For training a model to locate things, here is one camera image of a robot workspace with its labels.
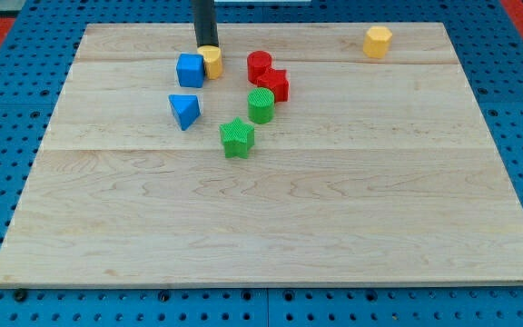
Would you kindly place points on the green cylinder block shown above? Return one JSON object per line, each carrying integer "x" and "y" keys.
{"x": 261, "y": 105}

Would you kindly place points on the blue triangular prism block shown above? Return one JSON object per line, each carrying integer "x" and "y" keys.
{"x": 185, "y": 109}

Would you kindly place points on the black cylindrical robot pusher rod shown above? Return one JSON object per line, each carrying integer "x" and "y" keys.
{"x": 205, "y": 22}

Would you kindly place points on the red star block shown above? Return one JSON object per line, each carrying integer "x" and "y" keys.
{"x": 277, "y": 81}

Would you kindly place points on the red cylinder block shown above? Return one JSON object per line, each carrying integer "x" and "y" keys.
{"x": 257, "y": 64}

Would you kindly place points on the green star block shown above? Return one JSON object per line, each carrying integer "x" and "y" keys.
{"x": 237, "y": 138}

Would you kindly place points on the light wooden board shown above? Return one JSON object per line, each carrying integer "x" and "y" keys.
{"x": 375, "y": 173}

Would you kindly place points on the yellow rounded block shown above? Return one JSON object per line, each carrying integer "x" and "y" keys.
{"x": 212, "y": 60}

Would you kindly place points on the yellow hexagonal block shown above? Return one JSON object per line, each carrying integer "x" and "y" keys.
{"x": 377, "y": 41}

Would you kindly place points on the blue cube block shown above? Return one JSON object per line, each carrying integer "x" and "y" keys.
{"x": 190, "y": 70}

